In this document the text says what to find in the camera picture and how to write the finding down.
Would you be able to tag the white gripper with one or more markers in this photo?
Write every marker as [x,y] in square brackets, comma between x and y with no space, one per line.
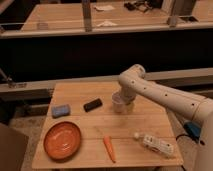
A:
[127,104]

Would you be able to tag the white ceramic cup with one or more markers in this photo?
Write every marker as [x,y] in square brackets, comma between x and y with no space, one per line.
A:
[118,104]

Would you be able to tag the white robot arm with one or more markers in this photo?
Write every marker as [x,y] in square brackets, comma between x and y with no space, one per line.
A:
[197,108]

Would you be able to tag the small clear cup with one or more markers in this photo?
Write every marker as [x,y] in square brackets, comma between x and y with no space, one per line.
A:
[42,25]

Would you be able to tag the black rectangular block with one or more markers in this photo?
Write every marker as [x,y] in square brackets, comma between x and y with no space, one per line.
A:
[92,105]

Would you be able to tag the orange carrot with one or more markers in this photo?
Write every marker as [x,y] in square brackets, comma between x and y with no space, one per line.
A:
[109,147]

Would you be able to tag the blue power box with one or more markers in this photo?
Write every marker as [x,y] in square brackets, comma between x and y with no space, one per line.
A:
[192,130]

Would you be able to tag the crumpled white tissue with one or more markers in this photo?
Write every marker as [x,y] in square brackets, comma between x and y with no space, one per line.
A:
[107,24]

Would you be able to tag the blue sponge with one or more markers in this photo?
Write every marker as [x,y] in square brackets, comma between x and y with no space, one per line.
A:
[59,111]

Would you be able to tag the orange bowl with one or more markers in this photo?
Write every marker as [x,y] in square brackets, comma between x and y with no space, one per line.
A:
[62,140]

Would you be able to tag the black items pile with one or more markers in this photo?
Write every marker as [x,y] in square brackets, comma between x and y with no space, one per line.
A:
[139,5]

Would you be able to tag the white paper sheet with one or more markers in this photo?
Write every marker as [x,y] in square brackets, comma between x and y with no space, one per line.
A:
[104,8]

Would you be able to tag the metal post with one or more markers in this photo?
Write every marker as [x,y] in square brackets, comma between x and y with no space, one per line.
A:
[177,10]
[87,15]

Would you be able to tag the right metal post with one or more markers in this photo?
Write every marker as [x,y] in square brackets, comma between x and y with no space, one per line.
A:
[177,10]

